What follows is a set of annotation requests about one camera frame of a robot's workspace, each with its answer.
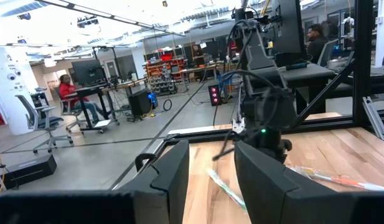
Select green toothbrush in clear wrap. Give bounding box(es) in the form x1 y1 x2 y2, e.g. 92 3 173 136
206 167 248 213

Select person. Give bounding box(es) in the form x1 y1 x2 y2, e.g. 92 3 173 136
57 73 103 123
192 44 205 67
304 24 330 65

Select silver aluminium extrusion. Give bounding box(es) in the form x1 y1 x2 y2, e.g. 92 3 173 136
362 95 384 142

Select large black monitor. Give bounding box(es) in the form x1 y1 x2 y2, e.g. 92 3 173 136
270 0 307 68

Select shelf rack with red bins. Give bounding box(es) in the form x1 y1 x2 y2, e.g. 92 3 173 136
144 52 188 96

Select orange toothbrush in clear wrap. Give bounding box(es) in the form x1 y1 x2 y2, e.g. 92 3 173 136
290 166 384 193

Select black computer tower red lights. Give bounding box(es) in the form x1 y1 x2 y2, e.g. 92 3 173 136
207 84 223 107

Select black computer monitor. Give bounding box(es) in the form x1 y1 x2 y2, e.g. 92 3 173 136
71 58 108 87

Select white square pillar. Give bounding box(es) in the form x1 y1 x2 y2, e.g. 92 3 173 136
0 46 34 137

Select flat black box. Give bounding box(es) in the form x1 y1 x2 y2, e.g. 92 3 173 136
2 154 58 191

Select black computer tower blue lights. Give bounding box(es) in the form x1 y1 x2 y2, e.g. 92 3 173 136
128 88 159 118

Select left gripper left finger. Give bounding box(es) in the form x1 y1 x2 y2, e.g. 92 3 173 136
116 139 190 224

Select black aluminium table frame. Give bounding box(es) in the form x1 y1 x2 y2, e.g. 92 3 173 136
109 0 384 192

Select black clamp on frame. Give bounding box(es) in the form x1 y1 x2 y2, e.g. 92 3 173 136
134 151 157 172

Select black standing desk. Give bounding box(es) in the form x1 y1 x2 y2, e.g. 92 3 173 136
73 77 149 131

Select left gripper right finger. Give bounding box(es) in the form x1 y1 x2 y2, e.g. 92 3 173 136
234 141 339 224

